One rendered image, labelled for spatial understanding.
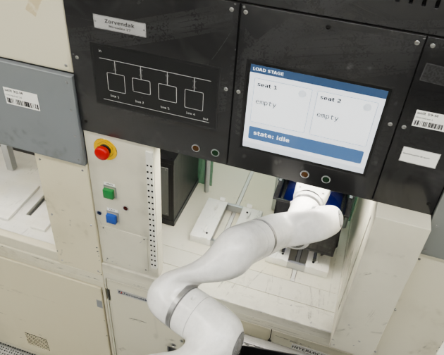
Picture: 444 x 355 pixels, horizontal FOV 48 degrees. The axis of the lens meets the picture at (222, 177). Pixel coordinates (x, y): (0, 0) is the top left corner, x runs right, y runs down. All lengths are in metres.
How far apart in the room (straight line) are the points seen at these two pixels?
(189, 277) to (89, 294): 0.89
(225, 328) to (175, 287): 0.13
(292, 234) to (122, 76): 0.54
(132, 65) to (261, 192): 0.96
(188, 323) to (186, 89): 0.50
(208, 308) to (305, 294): 0.68
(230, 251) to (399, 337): 0.71
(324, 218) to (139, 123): 0.51
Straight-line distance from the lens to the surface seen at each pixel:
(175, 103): 1.17
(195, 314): 1.01
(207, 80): 1.11
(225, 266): 1.00
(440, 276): 1.35
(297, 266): 1.69
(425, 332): 1.53
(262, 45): 1.03
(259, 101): 1.09
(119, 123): 1.27
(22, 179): 2.11
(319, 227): 1.24
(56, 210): 1.62
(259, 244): 1.04
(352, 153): 1.12
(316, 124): 1.09
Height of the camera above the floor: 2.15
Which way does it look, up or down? 40 degrees down
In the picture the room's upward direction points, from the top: 4 degrees clockwise
